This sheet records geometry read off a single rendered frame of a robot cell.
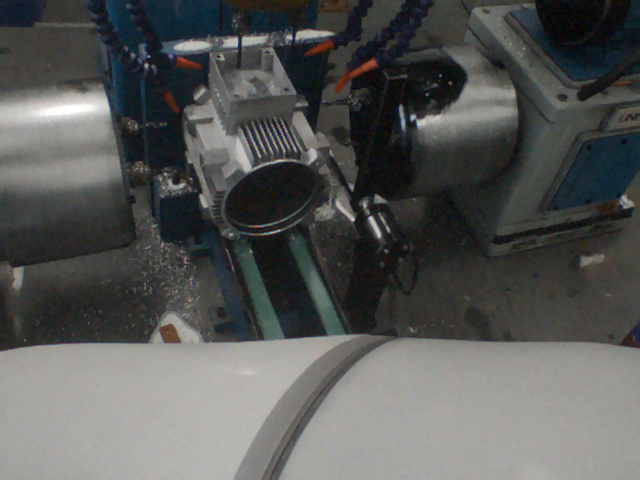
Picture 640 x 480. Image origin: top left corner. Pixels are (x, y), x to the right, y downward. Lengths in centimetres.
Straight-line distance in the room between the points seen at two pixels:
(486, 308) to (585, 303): 20
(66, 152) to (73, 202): 6
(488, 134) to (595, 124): 19
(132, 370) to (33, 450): 3
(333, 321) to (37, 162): 46
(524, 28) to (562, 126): 19
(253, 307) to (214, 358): 87
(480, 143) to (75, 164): 60
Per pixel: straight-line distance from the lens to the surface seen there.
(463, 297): 129
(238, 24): 95
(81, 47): 173
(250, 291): 106
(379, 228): 101
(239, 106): 102
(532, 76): 119
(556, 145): 122
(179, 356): 17
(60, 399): 18
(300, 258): 111
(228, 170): 99
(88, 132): 95
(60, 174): 94
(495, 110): 114
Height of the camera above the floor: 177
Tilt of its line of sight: 48 degrees down
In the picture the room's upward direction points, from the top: 12 degrees clockwise
